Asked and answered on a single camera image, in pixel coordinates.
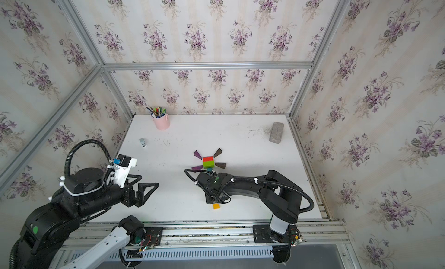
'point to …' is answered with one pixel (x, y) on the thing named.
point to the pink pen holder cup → (163, 123)
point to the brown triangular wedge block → (218, 152)
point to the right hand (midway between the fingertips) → (214, 200)
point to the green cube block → (207, 164)
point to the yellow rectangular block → (216, 206)
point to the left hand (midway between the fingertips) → (150, 181)
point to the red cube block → (208, 159)
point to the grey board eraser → (276, 132)
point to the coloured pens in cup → (156, 112)
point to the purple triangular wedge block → (196, 153)
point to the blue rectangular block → (209, 169)
